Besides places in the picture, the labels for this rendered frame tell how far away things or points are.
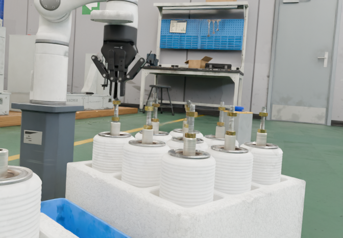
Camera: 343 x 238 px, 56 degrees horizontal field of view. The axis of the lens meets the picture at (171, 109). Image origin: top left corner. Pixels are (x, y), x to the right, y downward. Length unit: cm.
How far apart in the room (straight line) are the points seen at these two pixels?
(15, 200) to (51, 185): 60
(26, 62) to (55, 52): 237
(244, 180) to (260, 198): 4
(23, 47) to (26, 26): 446
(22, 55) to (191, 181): 294
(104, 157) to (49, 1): 47
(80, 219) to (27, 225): 29
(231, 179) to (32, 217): 37
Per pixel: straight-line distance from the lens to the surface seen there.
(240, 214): 60
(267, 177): 73
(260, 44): 580
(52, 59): 97
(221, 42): 574
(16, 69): 341
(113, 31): 72
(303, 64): 576
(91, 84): 428
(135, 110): 496
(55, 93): 97
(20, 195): 39
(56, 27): 103
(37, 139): 96
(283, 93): 571
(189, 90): 591
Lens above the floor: 36
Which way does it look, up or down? 3 degrees down
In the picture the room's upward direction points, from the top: 4 degrees clockwise
